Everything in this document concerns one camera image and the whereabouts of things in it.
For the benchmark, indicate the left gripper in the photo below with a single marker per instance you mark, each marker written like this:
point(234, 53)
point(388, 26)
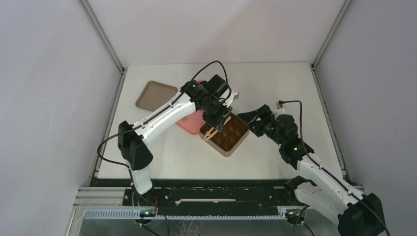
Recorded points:
point(218, 121)

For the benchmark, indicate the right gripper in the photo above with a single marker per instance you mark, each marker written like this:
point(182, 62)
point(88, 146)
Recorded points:
point(264, 113)

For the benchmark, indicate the gold chocolate box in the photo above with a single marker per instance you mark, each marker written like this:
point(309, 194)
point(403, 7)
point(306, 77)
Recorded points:
point(227, 141)

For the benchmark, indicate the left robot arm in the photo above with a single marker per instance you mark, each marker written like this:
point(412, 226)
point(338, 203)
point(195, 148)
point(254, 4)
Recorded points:
point(213, 98)

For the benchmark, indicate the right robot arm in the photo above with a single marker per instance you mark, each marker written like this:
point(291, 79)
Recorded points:
point(353, 212)

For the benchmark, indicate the pink plastic tray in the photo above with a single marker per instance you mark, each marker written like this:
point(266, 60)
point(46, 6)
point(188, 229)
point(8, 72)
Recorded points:
point(192, 123)

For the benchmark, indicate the brown box lid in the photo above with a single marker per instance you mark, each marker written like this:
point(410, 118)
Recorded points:
point(154, 95)

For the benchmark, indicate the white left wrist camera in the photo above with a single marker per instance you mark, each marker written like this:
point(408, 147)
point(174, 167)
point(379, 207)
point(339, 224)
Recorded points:
point(228, 97)

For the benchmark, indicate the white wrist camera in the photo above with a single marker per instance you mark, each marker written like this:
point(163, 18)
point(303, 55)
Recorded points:
point(280, 109)
point(228, 97)

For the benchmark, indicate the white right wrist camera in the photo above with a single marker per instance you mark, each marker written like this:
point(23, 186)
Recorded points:
point(280, 109)

